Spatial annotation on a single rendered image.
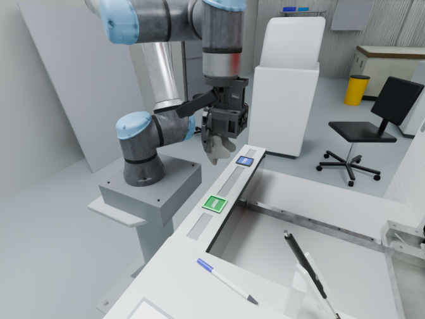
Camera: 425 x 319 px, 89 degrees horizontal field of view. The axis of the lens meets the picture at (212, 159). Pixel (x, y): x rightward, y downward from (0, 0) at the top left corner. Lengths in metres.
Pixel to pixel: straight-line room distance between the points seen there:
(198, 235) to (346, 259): 0.44
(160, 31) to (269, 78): 2.15
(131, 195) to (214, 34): 0.56
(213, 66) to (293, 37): 2.20
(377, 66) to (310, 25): 3.62
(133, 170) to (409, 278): 0.81
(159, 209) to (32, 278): 1.38
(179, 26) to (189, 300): 0.51
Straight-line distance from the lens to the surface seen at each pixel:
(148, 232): 0.96
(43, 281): 1.93
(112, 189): 0.84
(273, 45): 2.61
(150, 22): 0.47
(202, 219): 0.59
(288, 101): 2.58
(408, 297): 0.71
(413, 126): 4.28
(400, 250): 0.76
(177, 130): 0.77
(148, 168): 0.79
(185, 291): 0.48
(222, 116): 0.44
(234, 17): 0.43
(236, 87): 0.44
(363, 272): 0.78
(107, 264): 1.81
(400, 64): 6.17
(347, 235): 0.82
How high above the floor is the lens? 1.39
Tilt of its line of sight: 31 degrees down
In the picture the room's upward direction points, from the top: straight up
